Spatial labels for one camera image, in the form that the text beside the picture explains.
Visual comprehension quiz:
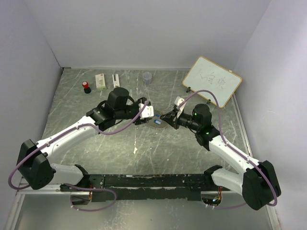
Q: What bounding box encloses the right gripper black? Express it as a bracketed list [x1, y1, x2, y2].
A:
[161, 109, 201, 131]

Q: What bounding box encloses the metal disc keyring holder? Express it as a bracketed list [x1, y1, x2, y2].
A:
[146, 110, 168, 129]

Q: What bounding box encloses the blue key tag with key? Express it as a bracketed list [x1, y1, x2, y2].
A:
[154, 119, 162, 125]

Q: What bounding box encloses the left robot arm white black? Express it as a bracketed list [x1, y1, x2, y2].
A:
[16, 87, 154, 191]

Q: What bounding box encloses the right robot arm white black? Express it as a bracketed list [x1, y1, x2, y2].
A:
[161, 103, 281, 210]

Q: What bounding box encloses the white small stapler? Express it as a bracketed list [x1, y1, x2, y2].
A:
[112, 74, 120, 88]

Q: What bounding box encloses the clear jar of paperclips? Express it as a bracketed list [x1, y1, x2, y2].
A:
[142, 72, 153, 84]

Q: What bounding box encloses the green white staples box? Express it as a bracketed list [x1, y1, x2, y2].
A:
[95, 73, 106, 90]

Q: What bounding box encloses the red black stamp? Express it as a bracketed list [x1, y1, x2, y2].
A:
[82, 81, 92, 94]

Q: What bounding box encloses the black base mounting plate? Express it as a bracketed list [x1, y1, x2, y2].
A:
[59, 173, 232, 203]

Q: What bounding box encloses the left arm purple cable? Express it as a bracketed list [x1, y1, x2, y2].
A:
[8, 100, 150, 212]

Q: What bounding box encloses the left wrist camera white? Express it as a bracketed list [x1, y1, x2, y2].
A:
[139, 103, 154, 119]

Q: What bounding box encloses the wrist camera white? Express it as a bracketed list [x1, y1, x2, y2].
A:
[175, 96, 186, 118]
[139, 103, 154, 119]

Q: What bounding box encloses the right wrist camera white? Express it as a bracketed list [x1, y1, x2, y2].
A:
[175, 96, 186, 118]

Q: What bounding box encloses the whiteboard with yellow frame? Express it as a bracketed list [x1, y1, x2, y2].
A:
[182, 56, 242, 108]

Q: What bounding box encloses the aluminium rail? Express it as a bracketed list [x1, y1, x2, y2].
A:
[16, 176, 63, 195]

